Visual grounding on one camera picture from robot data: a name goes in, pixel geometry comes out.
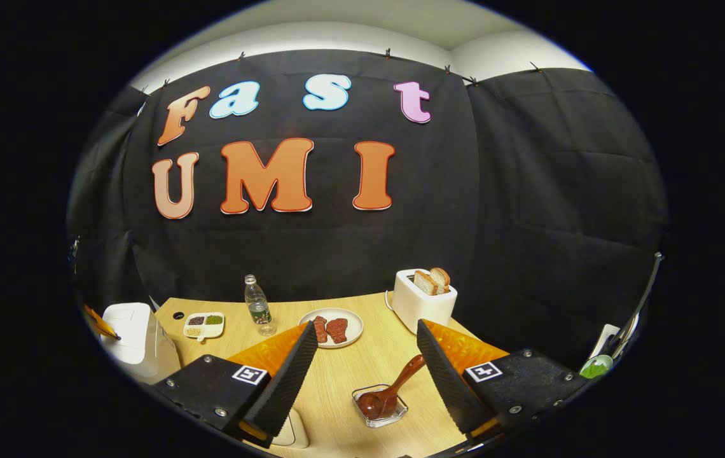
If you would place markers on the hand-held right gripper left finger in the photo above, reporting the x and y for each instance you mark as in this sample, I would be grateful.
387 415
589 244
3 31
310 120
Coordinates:
286 388

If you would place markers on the clear plastic water bottle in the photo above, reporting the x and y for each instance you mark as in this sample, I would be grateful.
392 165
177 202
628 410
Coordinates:
262 312

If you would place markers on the white toaster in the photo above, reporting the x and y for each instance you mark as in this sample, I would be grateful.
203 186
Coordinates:
423 308

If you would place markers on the toast bread slice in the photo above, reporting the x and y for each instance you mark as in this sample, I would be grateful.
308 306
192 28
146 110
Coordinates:
425 282
441 278

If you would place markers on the white rice cooker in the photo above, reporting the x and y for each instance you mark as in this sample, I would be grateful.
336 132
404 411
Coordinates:
133 337

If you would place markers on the green and white object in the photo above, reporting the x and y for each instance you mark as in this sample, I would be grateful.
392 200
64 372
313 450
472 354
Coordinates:
596 367

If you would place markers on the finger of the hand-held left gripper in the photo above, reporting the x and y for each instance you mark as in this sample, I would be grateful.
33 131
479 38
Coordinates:
100 321

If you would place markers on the white divided grain dish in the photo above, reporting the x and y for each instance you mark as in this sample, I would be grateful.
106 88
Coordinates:
203 326

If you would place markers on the white round plate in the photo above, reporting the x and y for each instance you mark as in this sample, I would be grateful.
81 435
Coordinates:
353 327

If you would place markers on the clear tray of rice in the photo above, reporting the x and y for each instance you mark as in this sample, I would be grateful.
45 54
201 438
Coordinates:
296 432

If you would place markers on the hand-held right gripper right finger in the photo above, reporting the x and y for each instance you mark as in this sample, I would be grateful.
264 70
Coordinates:
448 381

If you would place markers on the red meat piece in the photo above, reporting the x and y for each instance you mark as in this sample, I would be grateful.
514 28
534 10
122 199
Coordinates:
338 330
320 329

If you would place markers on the dark slanted pole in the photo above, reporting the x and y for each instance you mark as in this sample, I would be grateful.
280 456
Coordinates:
639 299

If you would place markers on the clear chopstick holder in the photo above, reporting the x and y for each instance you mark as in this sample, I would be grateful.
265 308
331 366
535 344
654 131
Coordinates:
397 410

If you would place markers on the black backdrop cloth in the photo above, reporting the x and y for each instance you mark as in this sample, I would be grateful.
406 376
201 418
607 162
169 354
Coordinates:
496 191

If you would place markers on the brown wooden spoon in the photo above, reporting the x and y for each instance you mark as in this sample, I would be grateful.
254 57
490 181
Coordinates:
400 381

